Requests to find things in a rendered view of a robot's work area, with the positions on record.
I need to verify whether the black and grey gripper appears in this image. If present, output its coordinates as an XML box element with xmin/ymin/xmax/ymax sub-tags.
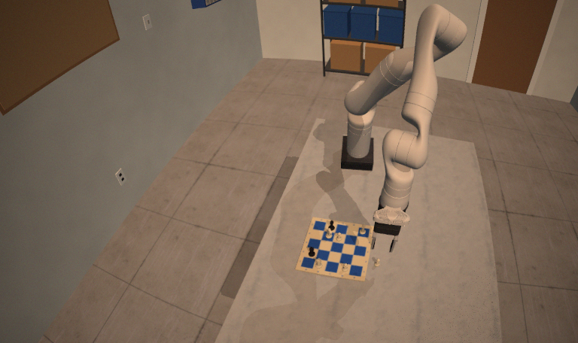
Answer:
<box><xmin>370</xmin><ymin>186</ymin><xmax>410</xmax><ymax>253</ymax></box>

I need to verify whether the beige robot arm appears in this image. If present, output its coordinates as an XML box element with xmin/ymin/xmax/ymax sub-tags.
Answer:
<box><xmin>344</xmin><ymin>4</ymin><xmax>467</xmax><ymax>198</ymax></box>

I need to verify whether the blue and tan chessboard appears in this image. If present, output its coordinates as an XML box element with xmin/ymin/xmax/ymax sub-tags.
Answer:
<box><xmin>295</xmin><ymin>217</ymin><xmax>374</xmax><ymax>282</ymax></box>

